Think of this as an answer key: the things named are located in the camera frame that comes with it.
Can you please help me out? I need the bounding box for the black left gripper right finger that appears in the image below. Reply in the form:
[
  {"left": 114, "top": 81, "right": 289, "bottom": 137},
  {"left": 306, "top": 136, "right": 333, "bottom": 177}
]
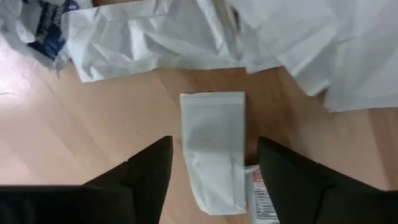
[{"left": 257, "top": 137, "right": 385, "bottom": 224}]

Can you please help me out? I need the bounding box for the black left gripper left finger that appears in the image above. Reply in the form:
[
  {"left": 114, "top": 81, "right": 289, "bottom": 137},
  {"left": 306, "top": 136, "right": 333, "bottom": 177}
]
[{"left": 83, "top": 136, "right": 174, "bottom": 224}]

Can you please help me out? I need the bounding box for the small white gauze packet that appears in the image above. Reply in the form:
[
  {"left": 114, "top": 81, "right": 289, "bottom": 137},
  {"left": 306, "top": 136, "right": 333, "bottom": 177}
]
[{"left": 179, "top": 91, "right": 248, "bottom": 217}]

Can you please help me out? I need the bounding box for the red barcode packet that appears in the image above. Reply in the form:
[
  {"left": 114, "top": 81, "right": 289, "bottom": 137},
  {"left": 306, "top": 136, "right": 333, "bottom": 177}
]
[{"left": 244, "top": 164, "right": 280, "bottom": 224}]

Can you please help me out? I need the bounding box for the large crumpled white packet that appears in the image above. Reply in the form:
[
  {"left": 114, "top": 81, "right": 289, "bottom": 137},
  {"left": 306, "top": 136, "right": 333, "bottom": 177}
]
[
  {"left": 225, "top": 0, "right": 398, "bottom": 113},
  {"left": 62, "top": 0, "right": 245, "bottom": 83}
]

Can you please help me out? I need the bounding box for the blue print packet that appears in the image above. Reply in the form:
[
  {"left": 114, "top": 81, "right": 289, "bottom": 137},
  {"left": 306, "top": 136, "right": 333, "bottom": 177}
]
[{"left": 0, "top": 0, "right": 80, "bottom": 77}]

